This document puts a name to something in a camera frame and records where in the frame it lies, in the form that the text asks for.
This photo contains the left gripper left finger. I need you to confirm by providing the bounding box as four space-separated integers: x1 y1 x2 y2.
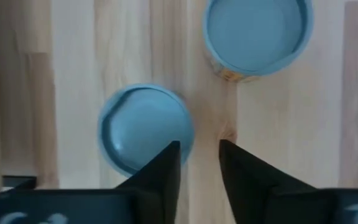
0 140 181 224

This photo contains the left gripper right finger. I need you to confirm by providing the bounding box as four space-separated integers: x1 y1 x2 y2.
218 139 358 224

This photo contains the chicken noodle soup can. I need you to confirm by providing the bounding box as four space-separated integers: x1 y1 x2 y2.
98 83 196 179

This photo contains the yellow brown bean-pattern can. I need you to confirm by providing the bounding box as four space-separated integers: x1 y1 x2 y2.
202 0 315 84

